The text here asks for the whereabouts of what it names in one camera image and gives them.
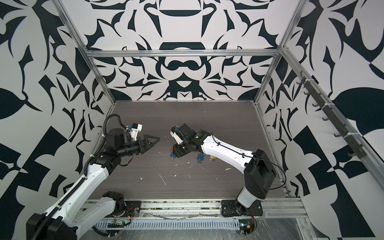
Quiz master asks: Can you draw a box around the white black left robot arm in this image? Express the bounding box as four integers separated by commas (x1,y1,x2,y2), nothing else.
26,114,160,240

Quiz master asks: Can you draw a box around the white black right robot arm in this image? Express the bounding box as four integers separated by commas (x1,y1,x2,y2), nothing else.
170,124,283,218

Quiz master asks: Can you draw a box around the right blue padlock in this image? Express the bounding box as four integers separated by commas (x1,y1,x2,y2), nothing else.
197,154,205,164

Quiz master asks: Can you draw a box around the blue padlock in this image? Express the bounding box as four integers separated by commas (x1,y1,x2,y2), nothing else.
197,154,205,164
170,151,177,158

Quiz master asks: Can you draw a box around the left blue padlock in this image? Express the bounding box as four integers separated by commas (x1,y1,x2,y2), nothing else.
170,151,177,158

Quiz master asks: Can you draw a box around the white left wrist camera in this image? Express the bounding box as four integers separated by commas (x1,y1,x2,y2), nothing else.
126,123,143,142

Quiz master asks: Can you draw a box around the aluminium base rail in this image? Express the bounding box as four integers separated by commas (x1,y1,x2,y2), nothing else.
125,198,308,219

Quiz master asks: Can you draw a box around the white slotted cable duct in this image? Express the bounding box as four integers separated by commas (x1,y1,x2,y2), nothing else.
95,219,241,231

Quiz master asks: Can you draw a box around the grey wall hook rail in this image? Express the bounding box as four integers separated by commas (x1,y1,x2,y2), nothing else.
298,76,368,159

